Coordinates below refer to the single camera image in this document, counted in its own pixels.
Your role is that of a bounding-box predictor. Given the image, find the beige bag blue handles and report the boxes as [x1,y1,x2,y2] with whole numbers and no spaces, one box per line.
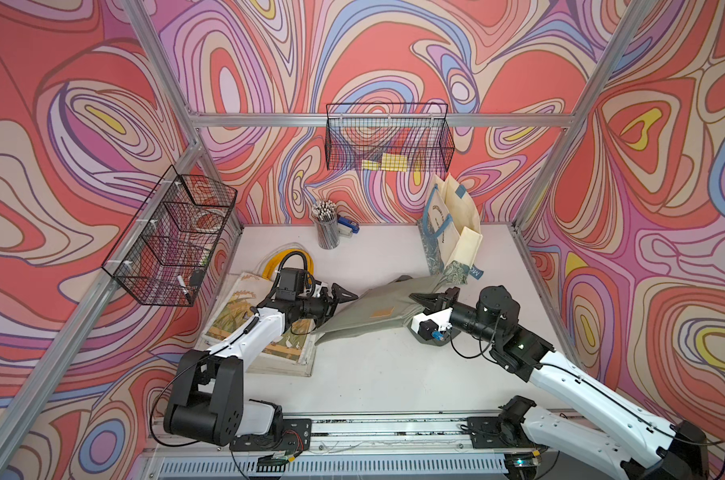
[418,175,484,284]

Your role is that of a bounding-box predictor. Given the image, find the yellow sticky notes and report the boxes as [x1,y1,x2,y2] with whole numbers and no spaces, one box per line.
[360,153,409,172]

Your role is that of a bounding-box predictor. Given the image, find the cream canvas tote bag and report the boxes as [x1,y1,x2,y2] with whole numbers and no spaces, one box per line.
[193,242,318,379]

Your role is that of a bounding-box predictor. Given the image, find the black wire basket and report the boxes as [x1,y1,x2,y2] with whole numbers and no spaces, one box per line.
[102,166,238,307]
[324,100,456,176]

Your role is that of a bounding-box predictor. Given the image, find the white bag yellow handles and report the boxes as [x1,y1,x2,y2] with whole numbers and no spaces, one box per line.
[199,247,318,366]

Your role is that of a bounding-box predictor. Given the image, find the black wire basket left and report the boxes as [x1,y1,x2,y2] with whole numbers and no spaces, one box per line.
[102,166,238,307]

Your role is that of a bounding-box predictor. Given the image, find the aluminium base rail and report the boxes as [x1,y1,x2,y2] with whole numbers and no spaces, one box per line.
[139,409,640,480]

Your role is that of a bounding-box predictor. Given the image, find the blue stapler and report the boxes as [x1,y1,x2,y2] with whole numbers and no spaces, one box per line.
[338,216,360,234]

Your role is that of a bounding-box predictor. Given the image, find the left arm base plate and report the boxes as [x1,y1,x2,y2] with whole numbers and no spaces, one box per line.
[230,418,312,454]

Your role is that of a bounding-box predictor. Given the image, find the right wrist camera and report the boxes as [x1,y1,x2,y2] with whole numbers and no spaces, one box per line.
[410,320,451,347]

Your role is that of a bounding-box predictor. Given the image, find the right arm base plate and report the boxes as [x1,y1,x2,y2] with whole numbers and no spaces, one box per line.
[459,416,537,449]

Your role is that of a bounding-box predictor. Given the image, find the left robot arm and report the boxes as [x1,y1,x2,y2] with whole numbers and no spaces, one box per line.
[162,251,358,451]

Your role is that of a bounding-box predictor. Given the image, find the black wire basket back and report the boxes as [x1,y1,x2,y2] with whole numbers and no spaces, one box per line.
[324,100,456,176]

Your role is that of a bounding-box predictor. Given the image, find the olive green fabric bag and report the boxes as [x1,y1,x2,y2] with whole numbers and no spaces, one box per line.
[316,275,452,346]

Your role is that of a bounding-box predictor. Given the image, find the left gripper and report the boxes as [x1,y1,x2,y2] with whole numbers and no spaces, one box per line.
[292,284,356,334]

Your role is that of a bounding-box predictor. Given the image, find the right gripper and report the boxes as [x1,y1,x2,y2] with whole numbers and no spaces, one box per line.
[409,286,501,345]

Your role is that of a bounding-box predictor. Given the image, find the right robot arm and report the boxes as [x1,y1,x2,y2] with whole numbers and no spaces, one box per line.
[410,286,710,479]

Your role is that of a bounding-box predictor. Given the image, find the metal cup of pencils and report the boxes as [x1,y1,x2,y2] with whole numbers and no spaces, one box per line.
[310,200,340,250]

